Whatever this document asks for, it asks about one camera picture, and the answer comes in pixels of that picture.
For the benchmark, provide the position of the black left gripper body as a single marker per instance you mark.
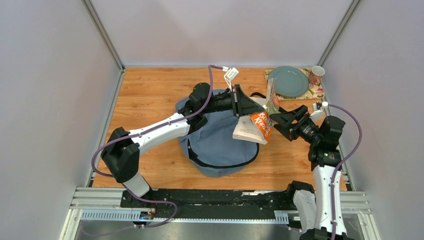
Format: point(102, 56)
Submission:
point(236, 105)

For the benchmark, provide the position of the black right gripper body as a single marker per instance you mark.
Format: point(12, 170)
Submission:
point(302, 128)

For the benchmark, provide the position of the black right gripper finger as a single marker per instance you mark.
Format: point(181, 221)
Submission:
point(287, 117)
point(284, 131)

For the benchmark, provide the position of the orange treehouse book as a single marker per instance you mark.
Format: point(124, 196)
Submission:
point(257, 127)

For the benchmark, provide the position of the blue-grey student backpack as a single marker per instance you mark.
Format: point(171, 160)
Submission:
point(212, 148)

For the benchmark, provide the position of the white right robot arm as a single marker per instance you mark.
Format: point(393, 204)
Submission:
point(320, 210)

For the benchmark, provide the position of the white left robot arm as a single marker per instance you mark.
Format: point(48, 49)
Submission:
point(122, 151)

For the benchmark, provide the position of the floral placemat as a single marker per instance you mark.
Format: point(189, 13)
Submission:
point(313, 92)

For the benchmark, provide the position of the teal round plate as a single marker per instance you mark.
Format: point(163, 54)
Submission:
point(289, 81)

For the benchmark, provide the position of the pink mug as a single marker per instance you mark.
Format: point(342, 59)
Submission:
point(315, 75)

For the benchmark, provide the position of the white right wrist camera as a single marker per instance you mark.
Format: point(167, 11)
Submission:
point(318, 110)

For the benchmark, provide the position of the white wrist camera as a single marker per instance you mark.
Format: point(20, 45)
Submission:
point(318, 110)
point(230, 74)

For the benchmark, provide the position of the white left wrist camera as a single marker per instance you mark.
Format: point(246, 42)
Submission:
point(230, 74)

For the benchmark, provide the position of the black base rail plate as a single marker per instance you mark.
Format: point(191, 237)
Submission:
point(213, 204)

